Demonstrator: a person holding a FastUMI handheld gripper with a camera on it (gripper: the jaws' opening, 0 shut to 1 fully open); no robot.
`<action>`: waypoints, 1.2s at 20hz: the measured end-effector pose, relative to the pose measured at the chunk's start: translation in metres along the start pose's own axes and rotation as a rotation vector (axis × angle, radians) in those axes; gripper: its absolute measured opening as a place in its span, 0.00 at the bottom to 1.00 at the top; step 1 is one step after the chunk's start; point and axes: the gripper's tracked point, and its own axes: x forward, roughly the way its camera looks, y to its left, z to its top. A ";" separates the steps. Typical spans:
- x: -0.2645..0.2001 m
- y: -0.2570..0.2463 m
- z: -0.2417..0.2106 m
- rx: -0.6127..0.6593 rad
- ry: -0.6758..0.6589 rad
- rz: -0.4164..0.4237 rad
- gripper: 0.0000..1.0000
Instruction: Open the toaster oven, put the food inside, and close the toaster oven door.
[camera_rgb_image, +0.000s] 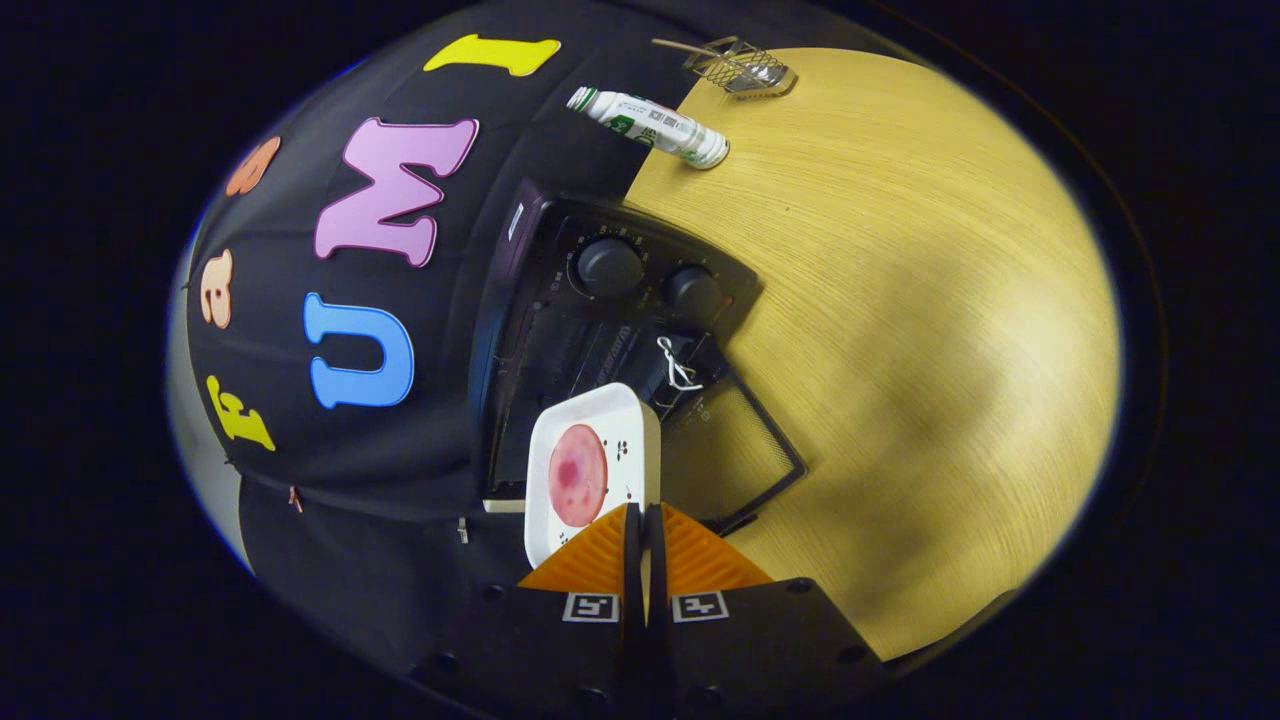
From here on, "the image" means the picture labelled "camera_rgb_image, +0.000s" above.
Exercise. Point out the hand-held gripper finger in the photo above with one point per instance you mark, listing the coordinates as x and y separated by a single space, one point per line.
632 640
654 650

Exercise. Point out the pink meat slice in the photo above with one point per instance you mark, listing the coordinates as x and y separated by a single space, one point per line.
578 475

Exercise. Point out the white square plate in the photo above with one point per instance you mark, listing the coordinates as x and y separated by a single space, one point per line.
625 420

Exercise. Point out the black toaster oven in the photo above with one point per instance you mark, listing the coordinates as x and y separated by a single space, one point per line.
640 270

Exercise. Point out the white bottle green label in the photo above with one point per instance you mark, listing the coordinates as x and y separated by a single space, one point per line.
650 125

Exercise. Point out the wooden stick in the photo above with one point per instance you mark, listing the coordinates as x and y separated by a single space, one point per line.
680 46

